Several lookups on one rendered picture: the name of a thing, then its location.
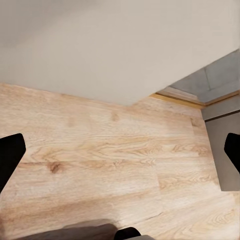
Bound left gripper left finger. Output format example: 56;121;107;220
0;133;26;193

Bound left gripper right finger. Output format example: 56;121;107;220
224;132;240;173

